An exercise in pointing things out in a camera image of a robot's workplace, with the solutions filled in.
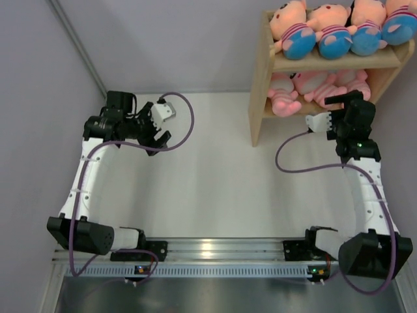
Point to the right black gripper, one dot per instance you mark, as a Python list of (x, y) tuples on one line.
[(331, 134)]

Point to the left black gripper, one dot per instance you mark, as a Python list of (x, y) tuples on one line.
[(144, 115)]

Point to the pink striped plush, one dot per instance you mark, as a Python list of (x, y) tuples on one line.
[(283, 95), (353, 80), (316, 85)]

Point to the boy doll shelved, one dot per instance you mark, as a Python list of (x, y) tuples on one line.
[(334, 38), (293, 35)]

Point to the boy doll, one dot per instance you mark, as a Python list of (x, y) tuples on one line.
[(400, 23)]

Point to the boy doll back corner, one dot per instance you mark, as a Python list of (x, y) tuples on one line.
[(368, 16)]

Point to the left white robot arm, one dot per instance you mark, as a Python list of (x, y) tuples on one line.
[(77, 226)]

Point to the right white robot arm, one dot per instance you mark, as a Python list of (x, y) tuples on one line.
[(375, 249)]

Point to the wooden two-tier shelf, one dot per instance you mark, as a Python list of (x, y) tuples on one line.
[(382, 68)]

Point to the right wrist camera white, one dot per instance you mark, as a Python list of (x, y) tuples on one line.
[(322, 122)]

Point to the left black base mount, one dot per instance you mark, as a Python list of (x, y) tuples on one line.
[(159, 248)]

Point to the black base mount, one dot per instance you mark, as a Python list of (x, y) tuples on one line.
[(159, 248), (300, 250)]

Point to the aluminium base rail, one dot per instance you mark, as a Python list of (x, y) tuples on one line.
[(203, 258)]

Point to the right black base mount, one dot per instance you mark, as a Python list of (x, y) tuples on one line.
[(300, 250)]

